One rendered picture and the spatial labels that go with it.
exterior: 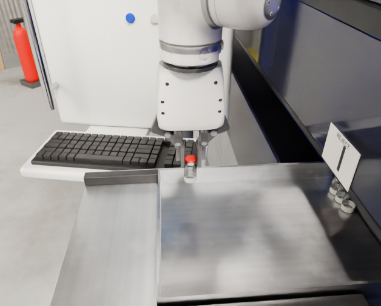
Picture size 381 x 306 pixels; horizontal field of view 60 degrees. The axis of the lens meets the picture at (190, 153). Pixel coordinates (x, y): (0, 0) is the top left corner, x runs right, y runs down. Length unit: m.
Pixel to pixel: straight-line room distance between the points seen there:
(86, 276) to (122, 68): 0.57
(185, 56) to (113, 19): 0.47
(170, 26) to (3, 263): 1.56
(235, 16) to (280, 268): 0.34
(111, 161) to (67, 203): 1.23
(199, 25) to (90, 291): 0.37
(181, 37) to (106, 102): 0.57
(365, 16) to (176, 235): 0.39
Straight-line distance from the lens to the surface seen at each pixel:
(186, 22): 0.42
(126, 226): 0.56
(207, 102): 0.47
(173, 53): 0.43
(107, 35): 0.89
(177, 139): 0.51
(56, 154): 0.87
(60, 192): 2.11
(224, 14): 0.39
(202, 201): 0.59
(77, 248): 0.55
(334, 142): 0.51
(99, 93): 0.96
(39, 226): 1.94
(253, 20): 0.38
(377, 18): 0.45
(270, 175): 0.65
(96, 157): 0.82
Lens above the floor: 1.28
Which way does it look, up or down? 34 degrees down
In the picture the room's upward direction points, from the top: straight up
